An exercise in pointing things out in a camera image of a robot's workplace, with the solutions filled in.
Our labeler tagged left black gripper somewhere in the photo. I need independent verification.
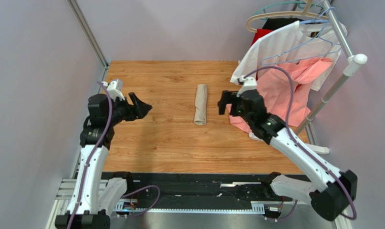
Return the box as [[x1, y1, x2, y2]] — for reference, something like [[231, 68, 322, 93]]
[[106, 92, 152, 126]]

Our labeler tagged beige cloth napkin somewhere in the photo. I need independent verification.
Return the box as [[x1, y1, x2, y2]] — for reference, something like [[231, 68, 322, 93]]
[[194, 84, 208, 125]]

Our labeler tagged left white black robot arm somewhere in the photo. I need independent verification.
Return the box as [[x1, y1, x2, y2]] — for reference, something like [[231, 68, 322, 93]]
[[54, 93, 152, 229]]

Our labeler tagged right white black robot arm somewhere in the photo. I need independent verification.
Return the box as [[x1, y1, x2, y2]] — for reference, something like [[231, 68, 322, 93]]
[[218, 90, 358, 221]]

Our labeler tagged pink pleated garment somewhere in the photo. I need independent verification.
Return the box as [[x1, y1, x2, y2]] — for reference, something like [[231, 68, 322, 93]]
[[228, 57, 333, 134]]

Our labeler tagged red garment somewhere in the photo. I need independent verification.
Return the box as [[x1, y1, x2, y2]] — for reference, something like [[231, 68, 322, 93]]
[[251, 28, 273, 82]]

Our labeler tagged white t-shirt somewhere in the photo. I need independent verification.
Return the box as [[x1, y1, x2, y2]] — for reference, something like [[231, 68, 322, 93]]
[[230, 21, 341, 91]]

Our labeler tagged black garment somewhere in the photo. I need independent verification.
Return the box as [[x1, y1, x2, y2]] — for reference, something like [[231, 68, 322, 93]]
[[262, 18, 302, 31]]

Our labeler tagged green hanger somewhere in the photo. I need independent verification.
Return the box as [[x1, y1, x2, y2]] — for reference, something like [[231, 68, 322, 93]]
[[252, 0, 324, 17]]

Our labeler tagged beige wooden hanger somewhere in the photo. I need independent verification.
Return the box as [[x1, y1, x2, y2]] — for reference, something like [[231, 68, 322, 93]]
[[246, 0, 336, 32]]

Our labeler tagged white metal clothes rack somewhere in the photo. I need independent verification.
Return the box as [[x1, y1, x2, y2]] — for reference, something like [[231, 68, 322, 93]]
[[249, 0, 368, 155]]

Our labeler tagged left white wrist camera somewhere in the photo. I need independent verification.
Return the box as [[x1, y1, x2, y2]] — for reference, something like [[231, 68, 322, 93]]
[[102, 79, 126, 101]]

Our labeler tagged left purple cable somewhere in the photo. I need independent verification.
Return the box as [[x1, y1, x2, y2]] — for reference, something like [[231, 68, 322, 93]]
[[66, 81, 161, 229]]

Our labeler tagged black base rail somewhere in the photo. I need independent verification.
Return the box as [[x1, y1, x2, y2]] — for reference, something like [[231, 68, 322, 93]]
[[126, 173, 293, 210]]

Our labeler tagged aluminium frame post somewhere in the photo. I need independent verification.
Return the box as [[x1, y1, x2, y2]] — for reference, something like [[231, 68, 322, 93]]
[[67, 0, 109, 70]]

